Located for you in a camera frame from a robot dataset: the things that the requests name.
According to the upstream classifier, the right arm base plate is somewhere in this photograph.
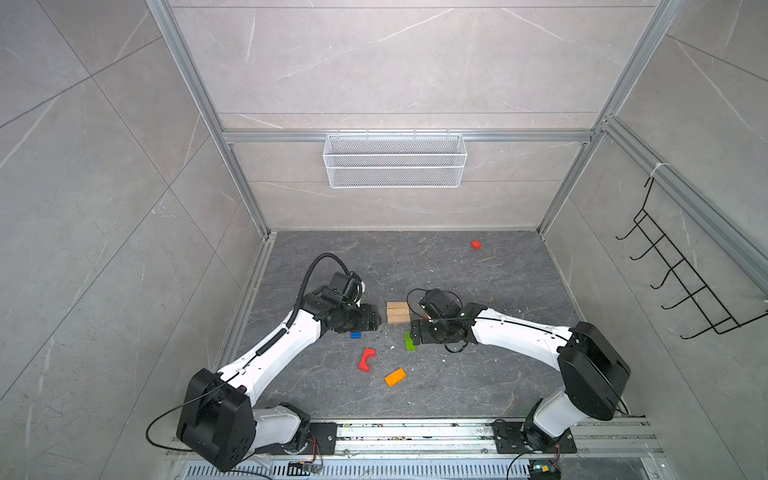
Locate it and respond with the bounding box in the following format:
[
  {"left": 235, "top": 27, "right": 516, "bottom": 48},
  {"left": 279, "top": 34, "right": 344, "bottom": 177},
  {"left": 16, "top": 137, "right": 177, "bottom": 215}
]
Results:
[{"left": 489, "top": 419, "right": 577, "bottom": 454}]

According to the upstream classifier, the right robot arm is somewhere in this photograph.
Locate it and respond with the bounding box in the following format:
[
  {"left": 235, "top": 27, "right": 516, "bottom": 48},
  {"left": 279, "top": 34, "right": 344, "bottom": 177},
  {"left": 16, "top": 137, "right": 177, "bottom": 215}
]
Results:
[{"left": 410, "top": 303, "right": 631, "bottom": 452}]

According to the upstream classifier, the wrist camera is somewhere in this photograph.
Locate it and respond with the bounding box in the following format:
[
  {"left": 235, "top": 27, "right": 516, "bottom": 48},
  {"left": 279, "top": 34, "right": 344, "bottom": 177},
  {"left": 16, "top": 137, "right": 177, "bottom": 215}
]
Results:
[
  {"left": 418, "top": 289, "right": 462, "bottom": 319},
  {"left": 321, "top": 272, "right": 364, "bottom": 305}
]

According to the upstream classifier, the white wire mesh basket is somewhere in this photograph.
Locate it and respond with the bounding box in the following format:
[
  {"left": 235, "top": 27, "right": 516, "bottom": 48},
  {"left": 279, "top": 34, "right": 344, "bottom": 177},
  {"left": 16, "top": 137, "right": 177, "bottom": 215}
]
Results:
[{"left": 323, "top": 133, "right": 468, "bottom": 189}]

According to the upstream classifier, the red arch block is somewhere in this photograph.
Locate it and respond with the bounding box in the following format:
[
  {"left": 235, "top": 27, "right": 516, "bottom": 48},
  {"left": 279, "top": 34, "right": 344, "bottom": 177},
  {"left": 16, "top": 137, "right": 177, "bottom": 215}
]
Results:
[{"left": 358, "top": 348, "right": 376, "bottom": 373}]

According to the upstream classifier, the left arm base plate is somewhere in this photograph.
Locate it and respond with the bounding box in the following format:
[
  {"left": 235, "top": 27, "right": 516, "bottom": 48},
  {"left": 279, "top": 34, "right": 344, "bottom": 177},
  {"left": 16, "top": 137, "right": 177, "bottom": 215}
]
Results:
[{"left": 255, "top": 422, "right": 339, "bottom": 455}]

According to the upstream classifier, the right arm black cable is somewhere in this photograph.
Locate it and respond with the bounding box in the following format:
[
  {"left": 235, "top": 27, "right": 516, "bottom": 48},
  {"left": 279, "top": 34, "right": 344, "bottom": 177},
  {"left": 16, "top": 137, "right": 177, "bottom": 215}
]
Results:
[{"left": 406, "top": 287, "right": 466, "bottom": 354}]

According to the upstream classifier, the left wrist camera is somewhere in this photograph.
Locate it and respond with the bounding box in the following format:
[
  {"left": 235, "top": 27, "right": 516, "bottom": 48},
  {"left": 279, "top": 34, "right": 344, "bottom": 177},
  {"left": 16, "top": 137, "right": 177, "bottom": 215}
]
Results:
[{"left": 321, "top": 272, "right": 364, "bottom": 305}]

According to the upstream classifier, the orange-yellow rectangular block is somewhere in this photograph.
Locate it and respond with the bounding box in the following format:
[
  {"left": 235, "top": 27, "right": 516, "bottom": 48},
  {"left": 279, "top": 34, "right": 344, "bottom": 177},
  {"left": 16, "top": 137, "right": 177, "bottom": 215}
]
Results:
[{"left": 384, "top": 368, "right": 407, "bottom": 388}]

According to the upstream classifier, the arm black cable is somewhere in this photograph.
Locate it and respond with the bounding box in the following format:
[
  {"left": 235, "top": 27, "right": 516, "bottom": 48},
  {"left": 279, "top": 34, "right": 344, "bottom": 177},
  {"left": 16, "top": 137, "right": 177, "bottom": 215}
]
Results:
[
  {"left": 145, "top": 252, "right": 352, "bottom": 452},
  {"left": 406, "top": 287, "right": 466, "bottom": 354}
]

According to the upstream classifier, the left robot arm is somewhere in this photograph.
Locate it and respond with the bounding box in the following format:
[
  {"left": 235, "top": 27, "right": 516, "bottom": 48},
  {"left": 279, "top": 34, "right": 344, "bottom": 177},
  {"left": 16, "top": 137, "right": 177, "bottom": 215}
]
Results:
[{"left": 176, "top": 294, "right": 382, "bottom": 472}]

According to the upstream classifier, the aluminium mounting rail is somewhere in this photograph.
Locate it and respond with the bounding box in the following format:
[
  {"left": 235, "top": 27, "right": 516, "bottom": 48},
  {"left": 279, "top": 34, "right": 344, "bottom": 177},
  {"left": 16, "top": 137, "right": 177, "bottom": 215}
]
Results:
[{"left": 244, "top": 417, "right": 666, "bottom": 463}]

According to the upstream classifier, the green rectangular block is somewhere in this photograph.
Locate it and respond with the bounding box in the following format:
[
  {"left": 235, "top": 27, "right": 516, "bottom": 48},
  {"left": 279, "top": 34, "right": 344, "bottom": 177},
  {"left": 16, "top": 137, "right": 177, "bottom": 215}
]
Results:
[{"left": 404, "top": 332, "right": 416, "bottom": 352}]

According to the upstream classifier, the black wire hook rack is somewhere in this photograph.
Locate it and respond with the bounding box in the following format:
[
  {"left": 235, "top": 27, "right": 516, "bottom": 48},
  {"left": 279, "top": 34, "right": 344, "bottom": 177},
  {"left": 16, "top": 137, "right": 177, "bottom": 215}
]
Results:
[{"left": 615, "top": 177, "right": 767, "bottom": 340}]

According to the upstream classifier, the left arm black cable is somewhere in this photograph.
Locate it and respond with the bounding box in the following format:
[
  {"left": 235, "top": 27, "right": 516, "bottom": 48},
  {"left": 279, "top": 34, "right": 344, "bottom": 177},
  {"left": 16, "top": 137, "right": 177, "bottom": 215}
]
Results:
[{"left": 145, "top": 252, "right": 352, "bottom": 452}]

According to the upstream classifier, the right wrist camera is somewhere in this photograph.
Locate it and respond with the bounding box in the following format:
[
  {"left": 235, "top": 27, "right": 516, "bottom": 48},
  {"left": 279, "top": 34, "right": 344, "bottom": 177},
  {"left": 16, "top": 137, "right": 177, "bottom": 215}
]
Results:
[{"left": 418, "top": 289, "right": 462, "bottom": 319}]

